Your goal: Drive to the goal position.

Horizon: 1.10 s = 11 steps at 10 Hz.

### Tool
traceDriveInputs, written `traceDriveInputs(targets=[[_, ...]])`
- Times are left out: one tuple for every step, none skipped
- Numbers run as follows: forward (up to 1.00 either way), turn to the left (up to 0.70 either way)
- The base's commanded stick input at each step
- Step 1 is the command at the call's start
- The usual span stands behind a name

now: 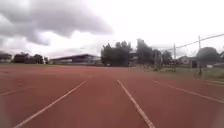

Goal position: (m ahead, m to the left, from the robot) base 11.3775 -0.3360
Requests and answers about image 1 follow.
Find pole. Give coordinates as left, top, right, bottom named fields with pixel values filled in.
left=172, top=43, right=177, bottom=73
left=197, top=35, right=203, bottom=75

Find white solid lane lines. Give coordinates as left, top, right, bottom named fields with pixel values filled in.
left=0, top=74, right=224, bottom=128

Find tall dark tree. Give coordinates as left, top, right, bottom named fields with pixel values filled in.
left=135, top=37, right=155, bottom=66

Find grass strip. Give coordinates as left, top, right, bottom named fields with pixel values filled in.
left=131, top=65, right=224, bottom=82

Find group of low trees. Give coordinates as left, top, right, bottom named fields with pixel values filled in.
left=12, top=52, right=45, bottom=65

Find small low building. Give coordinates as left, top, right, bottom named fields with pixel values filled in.
left=0, top=52, right=13, bottom=64

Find dark clump of trees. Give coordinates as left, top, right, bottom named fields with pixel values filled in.
left=100, top=40, right=134, bottom=67

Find red running track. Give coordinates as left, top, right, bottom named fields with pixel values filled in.
left=0, top=64, right=224, bottom=128

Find long low building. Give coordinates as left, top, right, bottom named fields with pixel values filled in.
left=49, top=53, right=103, bottom=66

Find round-crowned tree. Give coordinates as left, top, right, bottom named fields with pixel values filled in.
left=195, top=46, right=222, bottom=65

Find small house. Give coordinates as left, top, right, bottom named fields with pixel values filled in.
left=176, top=55, right=192, bottom=66

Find overhead wires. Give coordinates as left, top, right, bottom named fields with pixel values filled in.
left=165, top=32, right=224, bottom=52

